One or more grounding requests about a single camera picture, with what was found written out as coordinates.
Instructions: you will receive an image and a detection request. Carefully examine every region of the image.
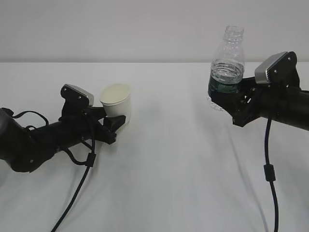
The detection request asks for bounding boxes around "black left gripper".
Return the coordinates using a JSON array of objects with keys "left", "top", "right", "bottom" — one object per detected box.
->
[{"left": 84, "top": 107, "right": 126, "bottom": 145}]

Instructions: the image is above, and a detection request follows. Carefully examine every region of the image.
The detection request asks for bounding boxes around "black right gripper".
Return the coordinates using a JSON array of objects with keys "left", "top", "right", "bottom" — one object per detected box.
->
[{"left": 208, "top": 77, "right": 262, "bottom": 127}]

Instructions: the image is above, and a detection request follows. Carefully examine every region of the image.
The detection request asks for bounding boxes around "white paper cup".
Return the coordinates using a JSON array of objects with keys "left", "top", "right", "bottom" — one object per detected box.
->
[{"left": 100, "top": 83, "right": 131, "bottom": 125}]

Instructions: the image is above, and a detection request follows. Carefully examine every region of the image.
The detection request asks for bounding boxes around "clear water bottle green label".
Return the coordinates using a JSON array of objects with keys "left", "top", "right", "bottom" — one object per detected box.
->
[{"left": 206, "top": 25, "right": 245, "bottom": 112}]

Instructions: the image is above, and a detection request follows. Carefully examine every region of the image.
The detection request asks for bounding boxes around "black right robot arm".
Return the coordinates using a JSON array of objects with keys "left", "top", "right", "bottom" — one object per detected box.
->
[{"left": 208, "top": 72, "right": 309, "bottom": 130}]

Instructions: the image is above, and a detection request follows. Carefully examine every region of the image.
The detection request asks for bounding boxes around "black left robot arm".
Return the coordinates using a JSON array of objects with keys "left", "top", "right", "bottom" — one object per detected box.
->
[{"left": 0, "top": 104, "right": 126, "bottom": 173}]

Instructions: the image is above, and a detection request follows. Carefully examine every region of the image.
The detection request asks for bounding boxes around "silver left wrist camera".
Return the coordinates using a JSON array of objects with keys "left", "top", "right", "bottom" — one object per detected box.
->
[{"left": 60, "top": 84, "right": 94, "bottom": 108}]

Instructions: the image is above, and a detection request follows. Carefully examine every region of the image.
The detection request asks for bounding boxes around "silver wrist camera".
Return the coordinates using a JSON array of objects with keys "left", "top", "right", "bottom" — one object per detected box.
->
[
  {"left": 254, "top": 51, "right": 297, "bottom": 85},
  {"left": 60, "top": 84, "right": 94, "bottom": 108}
]

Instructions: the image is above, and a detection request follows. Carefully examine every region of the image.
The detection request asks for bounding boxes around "black left camera cable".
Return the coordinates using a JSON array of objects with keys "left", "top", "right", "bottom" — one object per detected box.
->
[{"left": 9, "top": 110, "right": 97, "bottom": 232}]

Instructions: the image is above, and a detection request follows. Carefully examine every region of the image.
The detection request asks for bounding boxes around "black camera cable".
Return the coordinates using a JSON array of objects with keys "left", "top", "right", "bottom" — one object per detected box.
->
[
  {"left": 263, "top": 116, "right": 280, "bottom": 232},
  {"left": 9, "top": 110, "right": 97, "bottom": 232}
]

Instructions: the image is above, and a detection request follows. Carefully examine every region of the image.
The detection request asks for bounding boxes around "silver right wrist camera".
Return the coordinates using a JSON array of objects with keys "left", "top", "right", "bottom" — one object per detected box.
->
[{"left": 254, "top": 51, "right": 297, "bottom": 85}]

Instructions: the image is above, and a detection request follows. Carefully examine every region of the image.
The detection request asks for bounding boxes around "black right camera cable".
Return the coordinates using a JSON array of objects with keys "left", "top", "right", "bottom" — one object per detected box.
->
[{"left": 263, "top": 116, "right": 280, "bottom": 232}]

